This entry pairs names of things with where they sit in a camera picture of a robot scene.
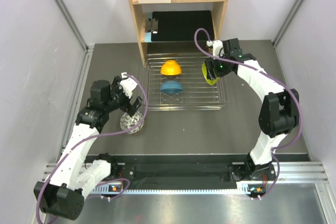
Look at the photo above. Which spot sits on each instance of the blue bowl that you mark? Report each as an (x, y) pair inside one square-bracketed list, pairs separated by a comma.
[(171, 87)]

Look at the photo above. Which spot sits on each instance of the green bowl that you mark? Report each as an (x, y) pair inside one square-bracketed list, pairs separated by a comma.
[(206, 77)]

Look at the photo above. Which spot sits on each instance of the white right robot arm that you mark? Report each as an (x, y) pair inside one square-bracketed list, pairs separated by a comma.
[(278, 114)]

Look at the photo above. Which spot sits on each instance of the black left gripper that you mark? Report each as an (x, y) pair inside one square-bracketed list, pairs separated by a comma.
[(132, 108)]

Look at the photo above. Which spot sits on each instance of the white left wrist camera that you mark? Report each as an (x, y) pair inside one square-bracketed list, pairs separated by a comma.
[(128, 85)]

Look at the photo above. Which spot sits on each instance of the metal wire dish rack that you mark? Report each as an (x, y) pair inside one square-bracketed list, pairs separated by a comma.
[(197, 94)]

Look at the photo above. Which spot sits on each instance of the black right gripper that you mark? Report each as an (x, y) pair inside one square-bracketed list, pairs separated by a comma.
[(210, 73)]

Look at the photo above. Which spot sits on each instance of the black clipboard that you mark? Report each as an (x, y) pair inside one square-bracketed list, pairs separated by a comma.
[(178, 26)]

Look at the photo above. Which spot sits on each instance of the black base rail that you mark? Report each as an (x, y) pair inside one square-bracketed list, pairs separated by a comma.
[(185, 172)]

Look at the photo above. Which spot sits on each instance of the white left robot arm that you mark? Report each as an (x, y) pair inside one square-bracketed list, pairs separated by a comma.
[(66, 188)]

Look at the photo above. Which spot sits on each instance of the patterned white floral bowl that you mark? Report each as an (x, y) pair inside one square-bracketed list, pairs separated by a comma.
[(127, 122)]

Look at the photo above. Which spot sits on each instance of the orange bowl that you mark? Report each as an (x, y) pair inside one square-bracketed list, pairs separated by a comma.
[(171, 68)]

